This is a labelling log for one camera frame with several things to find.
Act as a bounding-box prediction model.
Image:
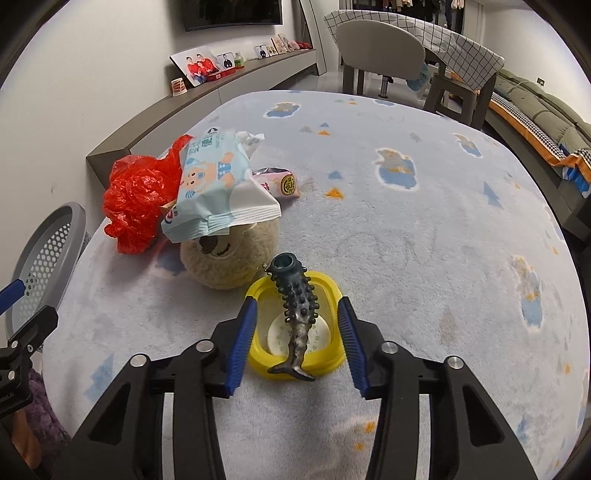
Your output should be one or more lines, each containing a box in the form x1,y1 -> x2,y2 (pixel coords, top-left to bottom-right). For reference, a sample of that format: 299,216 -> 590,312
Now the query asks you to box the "orange checked sofa cover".
489,90 -> 591,192

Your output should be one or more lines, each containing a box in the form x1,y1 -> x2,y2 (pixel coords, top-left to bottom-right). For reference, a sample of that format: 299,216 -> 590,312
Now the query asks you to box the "light blue printed blanket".
41,90 -> 591,480

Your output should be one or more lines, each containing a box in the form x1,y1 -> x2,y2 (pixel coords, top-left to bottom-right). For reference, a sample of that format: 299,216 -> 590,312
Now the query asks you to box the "white leaning board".
300,0 -> 343,77

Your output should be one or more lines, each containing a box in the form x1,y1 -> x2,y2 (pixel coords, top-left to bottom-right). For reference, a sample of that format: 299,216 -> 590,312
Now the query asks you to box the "dark spiked fish toy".
267,253 -> 320,381

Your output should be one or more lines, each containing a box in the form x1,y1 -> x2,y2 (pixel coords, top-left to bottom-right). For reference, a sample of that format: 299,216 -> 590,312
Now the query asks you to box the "blue plastic bag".
405,62 -> 433,92

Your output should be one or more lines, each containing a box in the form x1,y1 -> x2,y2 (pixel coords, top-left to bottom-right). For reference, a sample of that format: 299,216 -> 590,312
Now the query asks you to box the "red plastic bag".
102,135 -> 195,254

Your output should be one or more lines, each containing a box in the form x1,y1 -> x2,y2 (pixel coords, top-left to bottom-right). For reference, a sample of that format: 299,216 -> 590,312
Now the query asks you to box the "table with checked tablecloth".
323,9 -> 505,93

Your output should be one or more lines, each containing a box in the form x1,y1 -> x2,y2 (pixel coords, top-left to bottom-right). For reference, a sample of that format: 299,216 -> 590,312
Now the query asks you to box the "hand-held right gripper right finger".
336,295 -> 539,480

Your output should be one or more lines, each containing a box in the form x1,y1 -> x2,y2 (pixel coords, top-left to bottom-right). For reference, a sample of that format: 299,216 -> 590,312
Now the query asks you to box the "beige plush bear toy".
179,220 -> 280,289

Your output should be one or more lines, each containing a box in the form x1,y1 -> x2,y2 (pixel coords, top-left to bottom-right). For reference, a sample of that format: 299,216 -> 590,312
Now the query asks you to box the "person's left forearm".
0,369 -> 68,478

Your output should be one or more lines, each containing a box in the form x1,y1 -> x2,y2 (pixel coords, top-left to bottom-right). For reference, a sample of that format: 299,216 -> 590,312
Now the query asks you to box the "grey perforated waste basket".
4,202 -> 88,342

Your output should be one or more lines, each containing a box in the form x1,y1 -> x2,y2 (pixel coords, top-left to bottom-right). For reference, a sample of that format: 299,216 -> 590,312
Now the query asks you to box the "grey dining chair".
335,21 -> 428,99

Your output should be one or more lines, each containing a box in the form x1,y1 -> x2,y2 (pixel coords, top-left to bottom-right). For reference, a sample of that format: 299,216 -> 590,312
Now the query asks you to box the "black wall television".
182,0 -> 283,32

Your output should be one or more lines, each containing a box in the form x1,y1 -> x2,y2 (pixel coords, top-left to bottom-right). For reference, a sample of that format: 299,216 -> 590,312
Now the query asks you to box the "large family photo print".
170,47 -> 221,86

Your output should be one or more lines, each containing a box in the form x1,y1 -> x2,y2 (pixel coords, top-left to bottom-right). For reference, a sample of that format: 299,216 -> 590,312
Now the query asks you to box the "dark grey stool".
425,74 -> 491,127

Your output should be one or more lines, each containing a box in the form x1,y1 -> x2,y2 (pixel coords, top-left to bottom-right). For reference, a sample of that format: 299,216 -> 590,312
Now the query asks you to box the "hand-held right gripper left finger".
51,295 -> 259,480

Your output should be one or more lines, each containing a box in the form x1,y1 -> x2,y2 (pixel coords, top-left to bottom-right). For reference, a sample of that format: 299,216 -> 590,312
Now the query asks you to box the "light blue wet wipes pack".
161,130 -> 282,244

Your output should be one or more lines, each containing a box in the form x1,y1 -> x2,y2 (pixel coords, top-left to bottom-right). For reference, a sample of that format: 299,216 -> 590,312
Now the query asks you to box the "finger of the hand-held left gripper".
0,279 -> 59,365

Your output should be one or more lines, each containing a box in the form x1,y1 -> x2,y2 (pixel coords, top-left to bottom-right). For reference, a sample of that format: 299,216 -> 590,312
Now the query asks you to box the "grey wall shelf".
86,47 -> 319,185

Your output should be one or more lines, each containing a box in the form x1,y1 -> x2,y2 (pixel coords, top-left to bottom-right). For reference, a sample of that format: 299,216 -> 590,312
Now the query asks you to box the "yellow plastic dish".
245,271 -> 346,380

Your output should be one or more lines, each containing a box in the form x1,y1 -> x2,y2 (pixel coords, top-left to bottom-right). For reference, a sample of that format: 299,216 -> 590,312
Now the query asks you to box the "pink snack wrapper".
249,167 -> 301,200

